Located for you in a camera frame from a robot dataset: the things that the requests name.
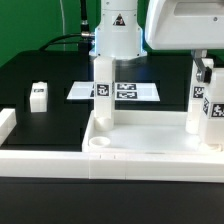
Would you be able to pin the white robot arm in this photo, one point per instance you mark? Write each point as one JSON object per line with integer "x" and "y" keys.
{"x": 118, "y": 34}

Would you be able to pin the printed marker sheet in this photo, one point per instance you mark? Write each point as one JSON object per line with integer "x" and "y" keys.
{"x": 146, "y": 92}

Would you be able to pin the white desk top tray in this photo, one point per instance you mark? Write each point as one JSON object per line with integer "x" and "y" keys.
{"x": 151, "y": 132}

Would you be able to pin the white left fence block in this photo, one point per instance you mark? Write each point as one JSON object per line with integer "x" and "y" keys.
{"x": 7, "y": 123}

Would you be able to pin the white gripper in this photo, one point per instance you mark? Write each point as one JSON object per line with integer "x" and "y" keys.
{"x": 187, "y": 24}

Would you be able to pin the white front fence bar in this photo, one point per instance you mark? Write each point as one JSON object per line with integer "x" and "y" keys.
{"x": 119, "y": 166}

